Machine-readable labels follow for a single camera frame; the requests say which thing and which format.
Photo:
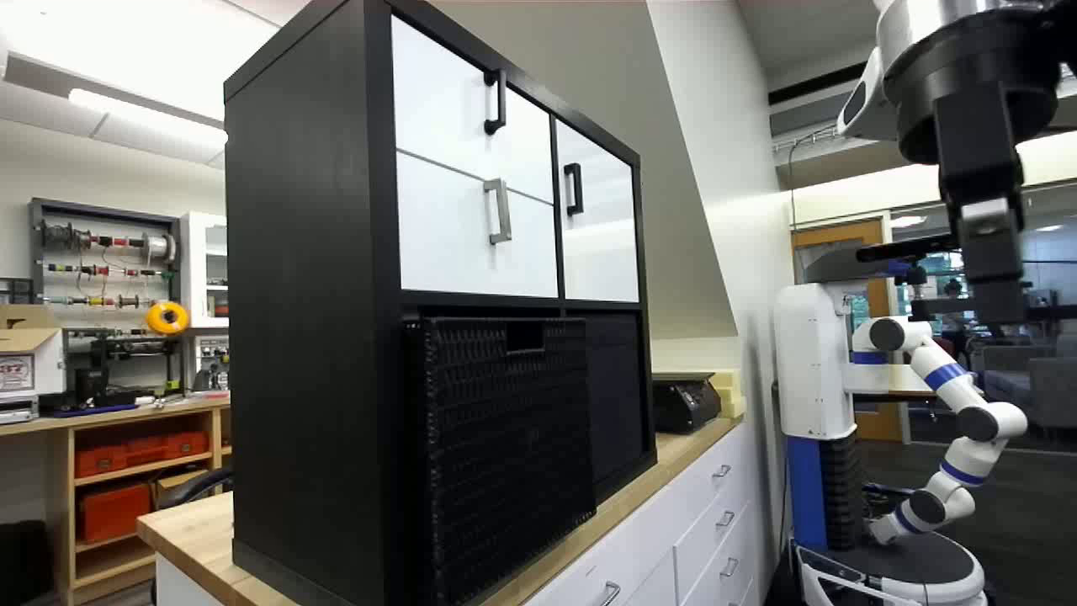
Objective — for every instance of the grey tool pegboard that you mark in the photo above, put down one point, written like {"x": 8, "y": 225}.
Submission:
{"x": 103, "y": 262}

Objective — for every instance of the black door handle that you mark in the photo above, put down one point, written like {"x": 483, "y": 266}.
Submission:
{"x": 574, "y": 185}

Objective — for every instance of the black woven basket front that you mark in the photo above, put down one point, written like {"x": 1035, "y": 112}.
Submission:
{"x": 503, "y": 444}

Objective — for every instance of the white topmost drawer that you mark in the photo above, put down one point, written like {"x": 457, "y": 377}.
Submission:
{"x": 443, "y": 106}

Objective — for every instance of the red storage bin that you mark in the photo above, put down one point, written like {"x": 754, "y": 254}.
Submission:
{"x": 112, "y": 511}

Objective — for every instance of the yellow filament spool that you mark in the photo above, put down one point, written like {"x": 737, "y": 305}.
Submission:
{"x": 166, "y": 317}

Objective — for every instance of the white box on workbench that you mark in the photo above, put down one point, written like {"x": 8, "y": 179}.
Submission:
{"x": 32, "y": 366}

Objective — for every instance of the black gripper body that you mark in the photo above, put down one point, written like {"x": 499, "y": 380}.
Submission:
{"x": 980, "y": 183}

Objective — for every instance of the silver lower drawer handle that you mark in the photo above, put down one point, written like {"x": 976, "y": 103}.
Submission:
{"x": 499, "y": 225}

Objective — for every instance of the black top drawer handle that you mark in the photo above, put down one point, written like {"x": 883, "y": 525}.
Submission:
{"x": 494, "y": 84}

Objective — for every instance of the black cube shelf cabinet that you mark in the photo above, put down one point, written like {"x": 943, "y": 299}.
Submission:
{"x": 317, "y": 317}

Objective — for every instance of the white blue mobile robot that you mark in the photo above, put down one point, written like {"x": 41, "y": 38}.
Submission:
{"x": 875, "y": 542}

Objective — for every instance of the white lower drawer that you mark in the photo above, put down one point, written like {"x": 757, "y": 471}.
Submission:
{"x": 446, "y": 246}

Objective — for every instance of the white cabinet door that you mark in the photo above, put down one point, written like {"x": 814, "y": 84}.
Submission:
{"x": 601, "y": 241}

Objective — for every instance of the white counter drawer cabinet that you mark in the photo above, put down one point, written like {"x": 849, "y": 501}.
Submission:
{"x": 695, "y": 542}

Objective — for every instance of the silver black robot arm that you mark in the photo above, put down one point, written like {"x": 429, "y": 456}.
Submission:
{"x": 961, "y": 84}

